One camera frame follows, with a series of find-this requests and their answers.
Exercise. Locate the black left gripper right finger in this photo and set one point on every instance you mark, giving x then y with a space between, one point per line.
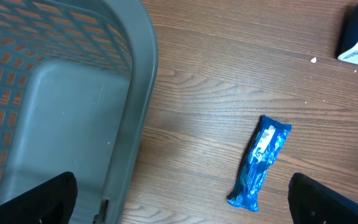
312 202

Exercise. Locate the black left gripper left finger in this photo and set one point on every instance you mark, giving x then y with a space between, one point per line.
48 203

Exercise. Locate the blue snack wrapper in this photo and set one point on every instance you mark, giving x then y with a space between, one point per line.
259 156

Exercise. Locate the grey plastic basket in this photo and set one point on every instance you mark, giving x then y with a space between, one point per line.
76 79

